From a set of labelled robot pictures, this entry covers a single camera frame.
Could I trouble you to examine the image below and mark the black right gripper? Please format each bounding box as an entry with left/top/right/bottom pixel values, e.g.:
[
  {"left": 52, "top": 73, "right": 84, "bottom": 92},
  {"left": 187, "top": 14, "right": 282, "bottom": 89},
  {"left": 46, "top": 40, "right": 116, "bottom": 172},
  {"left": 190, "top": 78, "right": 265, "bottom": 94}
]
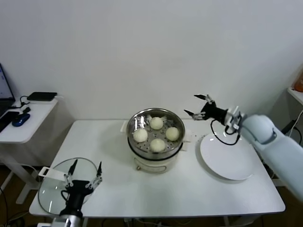
[{"left": 183, "top": 94, "right": 228, "bottom": 125}]

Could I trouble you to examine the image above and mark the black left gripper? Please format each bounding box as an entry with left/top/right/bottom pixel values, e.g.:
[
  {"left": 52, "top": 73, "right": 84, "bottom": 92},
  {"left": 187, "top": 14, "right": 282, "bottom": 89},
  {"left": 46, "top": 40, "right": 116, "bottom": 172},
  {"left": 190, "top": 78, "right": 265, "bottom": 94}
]
[{"left": 61, "top": 158, "right": 104, "bottom": 215}]

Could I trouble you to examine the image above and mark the white steamed baozi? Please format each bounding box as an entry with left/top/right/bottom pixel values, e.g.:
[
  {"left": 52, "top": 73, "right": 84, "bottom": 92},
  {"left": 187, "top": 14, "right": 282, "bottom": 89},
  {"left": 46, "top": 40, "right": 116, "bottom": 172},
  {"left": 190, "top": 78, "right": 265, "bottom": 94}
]
[
  {"left": 150, "top": 138, "right": 166, "bottom": 153},
  {"left": 150, "top": 117, "right": 164, "bottom": 130},
  {"left": 133, "top": 129, "right": 149, "bottom": 143},
  {"left": 165, "top": 127, "right": 180, "bottom": 142}
]

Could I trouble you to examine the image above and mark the stainless steel steamer basket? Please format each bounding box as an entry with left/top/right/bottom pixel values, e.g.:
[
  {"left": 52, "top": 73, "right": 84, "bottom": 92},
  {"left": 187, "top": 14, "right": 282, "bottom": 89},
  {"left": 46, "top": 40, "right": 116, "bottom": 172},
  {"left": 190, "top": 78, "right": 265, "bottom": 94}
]
[{"left": 126, "top": 108, "right": 186, "bottom": 161}]

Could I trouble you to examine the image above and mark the round glass pot lid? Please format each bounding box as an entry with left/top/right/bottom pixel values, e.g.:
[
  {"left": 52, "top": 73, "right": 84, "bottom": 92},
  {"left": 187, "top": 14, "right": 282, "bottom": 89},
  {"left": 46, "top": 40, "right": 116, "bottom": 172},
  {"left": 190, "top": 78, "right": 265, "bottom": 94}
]
[{"left": 37, "top": 157, "right": 98, "bottom": 213}]

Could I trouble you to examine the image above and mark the white round plate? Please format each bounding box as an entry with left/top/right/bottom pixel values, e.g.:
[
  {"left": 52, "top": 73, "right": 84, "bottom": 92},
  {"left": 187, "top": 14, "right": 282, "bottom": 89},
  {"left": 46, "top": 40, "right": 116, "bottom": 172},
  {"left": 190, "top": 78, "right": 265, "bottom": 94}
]
[{"left": 200, "top": 133, "right": 255, "bottom": 181}]

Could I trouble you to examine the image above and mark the white electric cooker pot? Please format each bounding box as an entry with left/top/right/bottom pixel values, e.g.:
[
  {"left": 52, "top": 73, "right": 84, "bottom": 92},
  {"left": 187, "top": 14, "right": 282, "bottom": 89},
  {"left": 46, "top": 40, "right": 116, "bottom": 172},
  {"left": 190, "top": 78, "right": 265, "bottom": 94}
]
[{"left": 120, "top": 120, "right": 192, "bottom": 174}]

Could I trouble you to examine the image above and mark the white side desk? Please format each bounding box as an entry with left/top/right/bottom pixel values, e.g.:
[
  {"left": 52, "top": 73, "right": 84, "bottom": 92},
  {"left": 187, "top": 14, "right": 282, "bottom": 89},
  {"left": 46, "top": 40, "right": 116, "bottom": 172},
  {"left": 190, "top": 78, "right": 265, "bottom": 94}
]
[{"left": 0, "top": 98, "right": 59, "bottom": 204}]

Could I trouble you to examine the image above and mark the blue computer mouse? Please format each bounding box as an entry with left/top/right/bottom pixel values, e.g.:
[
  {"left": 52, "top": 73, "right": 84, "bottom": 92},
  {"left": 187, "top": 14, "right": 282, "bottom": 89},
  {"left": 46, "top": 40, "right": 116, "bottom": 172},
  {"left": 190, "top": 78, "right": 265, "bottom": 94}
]
[{"left": 11, "top": 113, "right": 31, "bottom": 127}]

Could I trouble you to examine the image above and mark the flat black box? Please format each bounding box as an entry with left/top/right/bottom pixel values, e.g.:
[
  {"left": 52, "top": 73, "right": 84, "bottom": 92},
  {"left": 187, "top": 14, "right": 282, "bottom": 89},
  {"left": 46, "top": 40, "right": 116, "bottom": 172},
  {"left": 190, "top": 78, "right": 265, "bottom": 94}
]
[{"left": 27, "top": 92, "right": 58, "bottom": 102}]

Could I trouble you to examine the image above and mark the white shelf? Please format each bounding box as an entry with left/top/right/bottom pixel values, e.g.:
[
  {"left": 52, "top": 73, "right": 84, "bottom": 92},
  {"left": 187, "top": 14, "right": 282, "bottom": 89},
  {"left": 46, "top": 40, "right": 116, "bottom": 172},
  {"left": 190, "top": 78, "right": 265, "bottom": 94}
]
[{"left": 286, "top": 87, "right": 303, "bottom": 106}]

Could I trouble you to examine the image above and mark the black smartphone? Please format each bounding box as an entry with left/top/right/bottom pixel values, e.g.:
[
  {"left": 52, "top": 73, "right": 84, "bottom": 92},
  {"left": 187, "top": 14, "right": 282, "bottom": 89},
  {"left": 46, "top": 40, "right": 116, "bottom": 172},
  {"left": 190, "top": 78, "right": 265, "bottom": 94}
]
[{"left": 0, "top": 111, "right": 19, "bottom": 133}]

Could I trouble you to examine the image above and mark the orange object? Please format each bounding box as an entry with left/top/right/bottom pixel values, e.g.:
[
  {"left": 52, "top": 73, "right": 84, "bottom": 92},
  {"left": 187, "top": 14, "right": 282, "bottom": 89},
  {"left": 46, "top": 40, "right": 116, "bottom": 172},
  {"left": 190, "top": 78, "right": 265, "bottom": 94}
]
[{"left": 293, "top": 72, "right": 303, "bottom": 93}]

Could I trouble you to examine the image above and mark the black laptop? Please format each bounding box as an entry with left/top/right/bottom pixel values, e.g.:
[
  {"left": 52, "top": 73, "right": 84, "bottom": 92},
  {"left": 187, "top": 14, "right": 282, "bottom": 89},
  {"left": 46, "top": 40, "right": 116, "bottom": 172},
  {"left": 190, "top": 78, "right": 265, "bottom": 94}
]
[{"left": 0, "top": 63, "right": 15, "bottom": 118}]

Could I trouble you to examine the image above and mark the white lid handle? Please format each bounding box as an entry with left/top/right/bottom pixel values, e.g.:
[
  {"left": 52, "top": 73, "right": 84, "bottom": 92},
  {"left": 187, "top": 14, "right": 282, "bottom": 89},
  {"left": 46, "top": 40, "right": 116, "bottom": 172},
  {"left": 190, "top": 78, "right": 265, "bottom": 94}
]
[{"left": 38, "top": 166, "right": 66, "bottom": 181}]

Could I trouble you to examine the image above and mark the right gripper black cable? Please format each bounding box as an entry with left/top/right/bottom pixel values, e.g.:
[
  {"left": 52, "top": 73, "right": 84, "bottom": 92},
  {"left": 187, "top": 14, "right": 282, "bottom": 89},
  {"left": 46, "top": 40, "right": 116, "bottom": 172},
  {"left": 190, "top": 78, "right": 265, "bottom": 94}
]
[{"left": 211, "top": 119, "right": 240, "bottom": 145}]

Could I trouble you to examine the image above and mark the black power adapter cable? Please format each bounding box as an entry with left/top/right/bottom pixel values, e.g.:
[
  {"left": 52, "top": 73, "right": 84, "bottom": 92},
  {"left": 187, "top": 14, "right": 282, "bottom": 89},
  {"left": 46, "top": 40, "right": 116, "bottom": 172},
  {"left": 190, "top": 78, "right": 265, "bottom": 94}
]
[{"left": 281, "top": 120, "right": 298, "bottom": 137}]

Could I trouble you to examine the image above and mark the white power cable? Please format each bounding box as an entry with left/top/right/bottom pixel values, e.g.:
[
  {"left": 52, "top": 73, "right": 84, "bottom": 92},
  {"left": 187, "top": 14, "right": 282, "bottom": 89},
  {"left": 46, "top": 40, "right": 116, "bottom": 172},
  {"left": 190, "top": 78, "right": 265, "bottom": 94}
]
[{"left": 287, "top": 126, "right": 303, "bottom": 140}]

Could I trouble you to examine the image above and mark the thin black desk cable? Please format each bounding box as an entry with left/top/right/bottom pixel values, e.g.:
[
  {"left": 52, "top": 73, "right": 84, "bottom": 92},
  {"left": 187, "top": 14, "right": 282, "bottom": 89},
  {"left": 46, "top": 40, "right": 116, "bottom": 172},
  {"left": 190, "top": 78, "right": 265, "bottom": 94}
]
[{"left": 9, "top": 95, "right": 31, "bottom": 110}]

